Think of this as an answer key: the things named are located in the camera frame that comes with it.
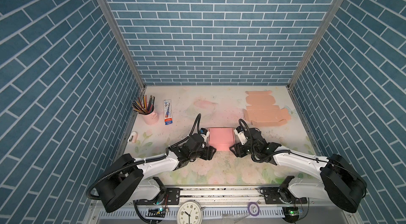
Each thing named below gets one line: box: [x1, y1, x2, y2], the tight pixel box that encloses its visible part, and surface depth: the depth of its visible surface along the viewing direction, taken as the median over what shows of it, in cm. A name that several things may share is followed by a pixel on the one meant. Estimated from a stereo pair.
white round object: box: [127, 131, 138, 144], surface depth 93 cm
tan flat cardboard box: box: [243, 90, 292, 127], surface depth 110 cm
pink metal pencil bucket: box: [142, 106, 160, 126], surface depth 98 cm
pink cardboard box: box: [208, 127, 235, 152], surface depth 91 cm
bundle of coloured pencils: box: [131, 95, 156, 115], surface depth 95 cm
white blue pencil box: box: [163, 99, 173, 126], surface depth 106 cm
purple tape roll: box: [247, 201, 261, 217], surface depth 72 cm
